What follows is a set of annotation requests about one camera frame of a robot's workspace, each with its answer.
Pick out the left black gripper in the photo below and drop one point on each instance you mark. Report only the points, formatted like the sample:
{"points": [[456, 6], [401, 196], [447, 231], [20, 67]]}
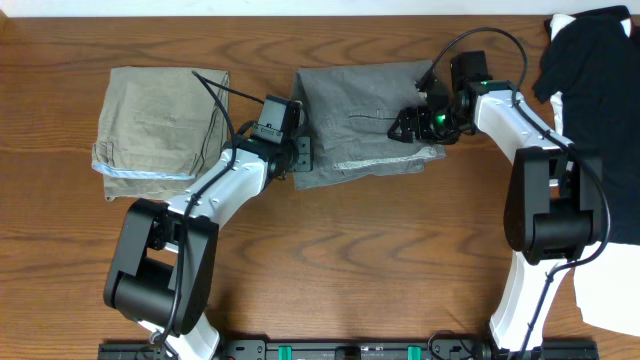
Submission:
{"points": [[306, 148]]}

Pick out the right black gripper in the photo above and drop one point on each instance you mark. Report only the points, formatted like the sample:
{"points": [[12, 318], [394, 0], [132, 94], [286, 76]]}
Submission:
{"points": [[420, 113]]}

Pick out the grey shorts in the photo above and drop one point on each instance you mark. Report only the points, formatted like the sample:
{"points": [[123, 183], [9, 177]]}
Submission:
{"points": [[350, 110]]}

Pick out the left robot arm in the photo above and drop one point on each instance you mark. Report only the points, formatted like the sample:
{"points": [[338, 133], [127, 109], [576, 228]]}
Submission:
{"points": [[161, 272]]}

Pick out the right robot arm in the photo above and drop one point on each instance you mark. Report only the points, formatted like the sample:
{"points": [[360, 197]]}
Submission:
{"points": [[555, 207]]}

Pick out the folded khaki shorts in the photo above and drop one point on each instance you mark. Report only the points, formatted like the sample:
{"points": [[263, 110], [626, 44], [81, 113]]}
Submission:
{"points": [[159, 130]]}

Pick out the black garment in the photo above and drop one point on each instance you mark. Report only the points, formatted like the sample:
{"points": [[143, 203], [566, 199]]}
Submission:
{"points": [[590, 75]]}

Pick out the white garment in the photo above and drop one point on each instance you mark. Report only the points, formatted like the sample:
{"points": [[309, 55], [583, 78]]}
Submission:
{"points": [[607, 290]]}

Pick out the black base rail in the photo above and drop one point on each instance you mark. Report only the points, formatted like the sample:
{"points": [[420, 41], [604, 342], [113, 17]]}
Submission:
{"points": [[440, 348]]}

